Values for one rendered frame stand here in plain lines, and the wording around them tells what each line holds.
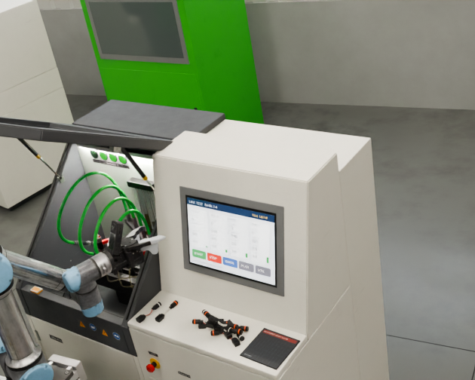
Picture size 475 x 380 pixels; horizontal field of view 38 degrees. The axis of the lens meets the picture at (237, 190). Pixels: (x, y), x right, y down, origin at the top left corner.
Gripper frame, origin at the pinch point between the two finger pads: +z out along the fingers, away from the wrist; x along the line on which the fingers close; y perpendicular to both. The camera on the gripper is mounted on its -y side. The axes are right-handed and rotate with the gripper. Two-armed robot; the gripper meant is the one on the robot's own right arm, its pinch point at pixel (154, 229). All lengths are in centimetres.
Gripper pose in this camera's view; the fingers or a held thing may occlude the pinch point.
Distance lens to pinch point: 244.9
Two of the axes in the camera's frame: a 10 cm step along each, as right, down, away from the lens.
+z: 7.7, -4.2, 4.8
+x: 5.8, 1.8, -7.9
